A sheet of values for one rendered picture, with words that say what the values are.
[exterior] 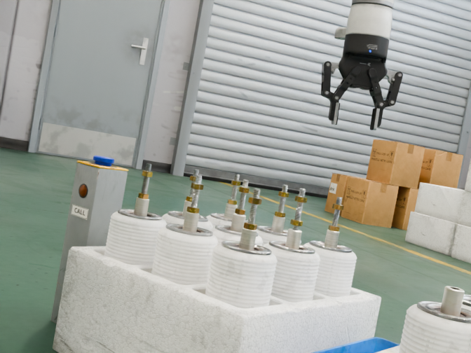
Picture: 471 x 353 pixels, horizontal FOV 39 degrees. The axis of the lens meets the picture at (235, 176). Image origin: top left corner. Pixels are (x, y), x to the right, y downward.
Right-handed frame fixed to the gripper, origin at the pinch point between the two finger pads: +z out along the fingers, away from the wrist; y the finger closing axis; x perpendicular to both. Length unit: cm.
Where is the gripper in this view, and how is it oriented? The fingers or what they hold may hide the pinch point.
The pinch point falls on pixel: (355, 120)
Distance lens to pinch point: 116.4
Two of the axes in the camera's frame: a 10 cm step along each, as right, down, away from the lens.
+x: -0.4, -0.8, 10.0
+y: 9.9, 1.4, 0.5
